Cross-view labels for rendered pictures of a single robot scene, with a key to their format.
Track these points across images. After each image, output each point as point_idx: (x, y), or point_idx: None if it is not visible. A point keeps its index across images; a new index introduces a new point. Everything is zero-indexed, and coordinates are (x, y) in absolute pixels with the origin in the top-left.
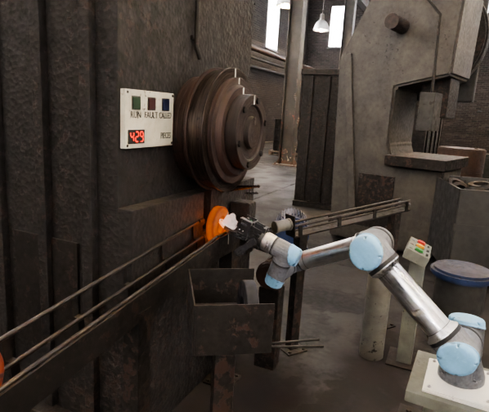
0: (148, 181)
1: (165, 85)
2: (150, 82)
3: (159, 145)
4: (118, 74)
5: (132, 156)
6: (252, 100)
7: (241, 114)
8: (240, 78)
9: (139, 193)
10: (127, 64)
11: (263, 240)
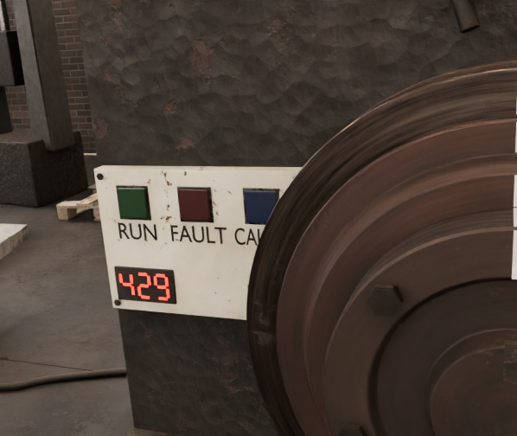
0: (233, 399)
1: (288, 144)
2: (215, 140)
3: (243, 318)
4: (93, 133)
5: (166, 326)
6: (488, 254)
7: (363, 315)
8: None
9: (201, 416)
10: (120, 103)
11: None
